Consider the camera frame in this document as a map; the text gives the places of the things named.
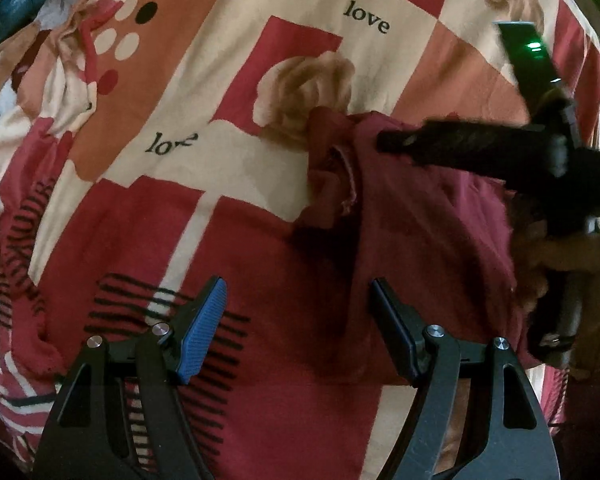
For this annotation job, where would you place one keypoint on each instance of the maroon knit garment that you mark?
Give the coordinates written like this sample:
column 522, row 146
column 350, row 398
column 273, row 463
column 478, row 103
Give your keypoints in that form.
column 430, row 240

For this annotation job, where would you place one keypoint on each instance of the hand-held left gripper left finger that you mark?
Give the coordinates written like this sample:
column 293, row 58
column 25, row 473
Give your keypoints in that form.
column 202, row 330

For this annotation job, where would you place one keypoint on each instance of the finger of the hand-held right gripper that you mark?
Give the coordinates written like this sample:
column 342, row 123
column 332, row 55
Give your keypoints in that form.
column 470, row 147

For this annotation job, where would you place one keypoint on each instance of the person's right hand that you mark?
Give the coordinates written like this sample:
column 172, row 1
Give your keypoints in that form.
column 532, row 260

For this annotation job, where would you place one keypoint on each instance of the rose printed checkered blanket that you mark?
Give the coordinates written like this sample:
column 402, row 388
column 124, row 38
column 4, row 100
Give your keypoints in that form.
column 220, row 110

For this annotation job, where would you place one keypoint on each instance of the red black-striped garment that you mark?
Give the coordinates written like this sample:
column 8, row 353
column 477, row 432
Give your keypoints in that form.
column 130, row 305

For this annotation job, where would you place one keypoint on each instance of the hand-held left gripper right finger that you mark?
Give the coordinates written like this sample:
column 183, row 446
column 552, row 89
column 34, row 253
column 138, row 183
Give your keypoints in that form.
column 397, row 332

